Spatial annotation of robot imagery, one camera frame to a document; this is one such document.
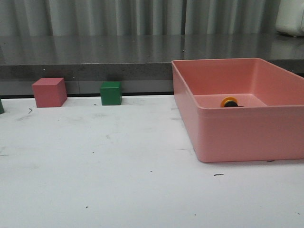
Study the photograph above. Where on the yellow push button switch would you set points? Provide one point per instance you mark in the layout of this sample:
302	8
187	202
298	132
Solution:
229	102

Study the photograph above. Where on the green cube block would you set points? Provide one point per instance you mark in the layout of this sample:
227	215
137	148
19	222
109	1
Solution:
111	93

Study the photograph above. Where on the grey stone counter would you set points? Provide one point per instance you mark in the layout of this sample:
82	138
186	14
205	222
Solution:
141	63

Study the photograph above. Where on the pink plastic bin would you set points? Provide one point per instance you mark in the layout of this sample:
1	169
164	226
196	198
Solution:
268	126

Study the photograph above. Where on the pink cube block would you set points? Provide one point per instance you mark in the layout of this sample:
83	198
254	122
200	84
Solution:
49	92

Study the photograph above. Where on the green block at left edge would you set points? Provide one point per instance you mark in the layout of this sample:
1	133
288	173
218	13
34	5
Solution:
1	107

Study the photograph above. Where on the white appliance on counter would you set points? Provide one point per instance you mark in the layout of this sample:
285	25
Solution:
290	18

